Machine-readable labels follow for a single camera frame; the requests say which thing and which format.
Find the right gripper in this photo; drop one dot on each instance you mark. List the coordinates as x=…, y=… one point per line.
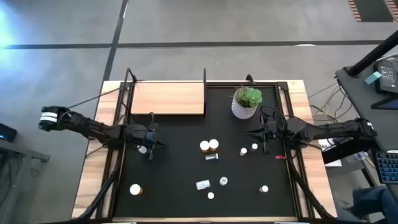
x=281, y=133

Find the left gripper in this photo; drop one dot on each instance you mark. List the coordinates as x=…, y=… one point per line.
x=140, y=134

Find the small white plastic bottle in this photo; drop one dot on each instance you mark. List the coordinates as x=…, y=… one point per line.
x=142, y=149

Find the orange pill bottle white cap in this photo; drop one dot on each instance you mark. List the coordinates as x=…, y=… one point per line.
x=136, y=189
x=204, y=145
x=214, y=143

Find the clear blue vial white pills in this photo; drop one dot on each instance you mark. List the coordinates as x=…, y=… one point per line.
x=211, y=156

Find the white bottle ribbed cap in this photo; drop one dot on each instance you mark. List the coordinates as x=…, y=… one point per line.
x=223, y=180

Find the white bottle tan label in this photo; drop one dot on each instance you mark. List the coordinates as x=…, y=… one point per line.
x=202, y=184

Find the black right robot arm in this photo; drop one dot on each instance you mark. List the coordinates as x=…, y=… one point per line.
x=329, y=130

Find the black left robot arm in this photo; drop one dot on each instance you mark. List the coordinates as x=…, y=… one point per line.
x=93, y=129

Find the small red clip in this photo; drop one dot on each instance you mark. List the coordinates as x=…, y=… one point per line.
x=280, y=157

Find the succulent in white patterned pot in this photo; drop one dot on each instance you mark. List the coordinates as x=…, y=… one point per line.
x=245, y=99

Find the black table mat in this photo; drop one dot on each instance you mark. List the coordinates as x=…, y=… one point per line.
x=174, y=202

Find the white printed paper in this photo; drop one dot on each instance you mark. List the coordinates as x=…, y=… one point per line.
x=328, y=146

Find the clear plastic water bottle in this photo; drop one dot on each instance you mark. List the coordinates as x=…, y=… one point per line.
x=359, y=156

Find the dark grey side desk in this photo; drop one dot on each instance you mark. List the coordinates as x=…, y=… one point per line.
x=360, y=93

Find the teal block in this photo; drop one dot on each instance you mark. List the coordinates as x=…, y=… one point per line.
x=372, y=77

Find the person's leg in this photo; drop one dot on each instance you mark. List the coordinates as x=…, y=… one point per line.
x=373, y=202

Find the backlit black keyboard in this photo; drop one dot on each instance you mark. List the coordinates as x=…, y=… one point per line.
x=388, y=168

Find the grey side table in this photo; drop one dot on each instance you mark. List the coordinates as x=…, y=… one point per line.
x=18, y=151

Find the black pole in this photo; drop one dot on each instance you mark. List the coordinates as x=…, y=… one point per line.
x=373, y=54

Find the black power adapter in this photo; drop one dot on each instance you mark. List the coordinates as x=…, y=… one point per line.
x=388, y=77

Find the black device blue light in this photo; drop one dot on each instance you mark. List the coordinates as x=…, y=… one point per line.
x=6, y=133

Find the dark floor mat striped edges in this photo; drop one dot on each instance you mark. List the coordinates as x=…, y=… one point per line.
x=373, y=9

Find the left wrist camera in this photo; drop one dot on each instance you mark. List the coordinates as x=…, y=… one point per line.
x=151, y=137

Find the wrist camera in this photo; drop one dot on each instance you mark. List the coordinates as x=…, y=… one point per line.
x=151, y=137
x=272, y=125

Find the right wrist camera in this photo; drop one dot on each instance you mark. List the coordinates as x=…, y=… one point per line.
x=272, y=125

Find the wooden shelf black frame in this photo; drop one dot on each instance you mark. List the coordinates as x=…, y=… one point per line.
x=168, y=98

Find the black metal rig frame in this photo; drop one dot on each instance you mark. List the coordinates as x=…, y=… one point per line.
x=282, y=86

